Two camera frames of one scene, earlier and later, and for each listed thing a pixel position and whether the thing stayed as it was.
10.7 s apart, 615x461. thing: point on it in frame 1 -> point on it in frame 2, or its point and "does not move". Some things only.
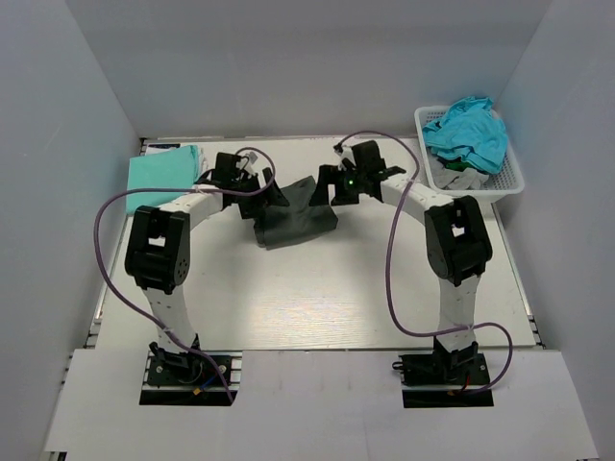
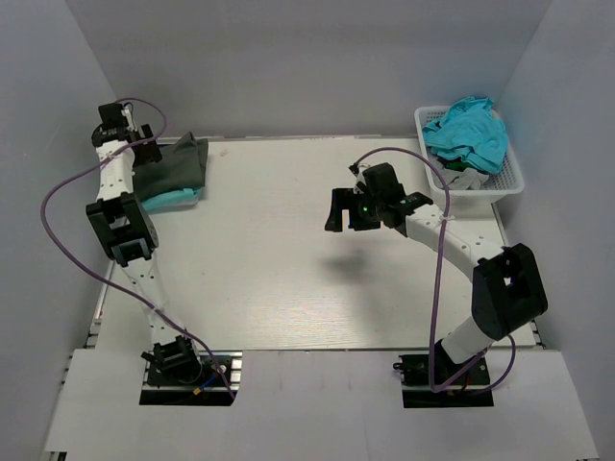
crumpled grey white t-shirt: (462, 179) does not move
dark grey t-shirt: (297, 222) -> (183, 166)
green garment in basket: (458, 166) does not move
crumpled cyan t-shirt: (469, 131) does not move
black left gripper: (271, 196) -> (149, 152)
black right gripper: (330, 175) -> (342, 199)
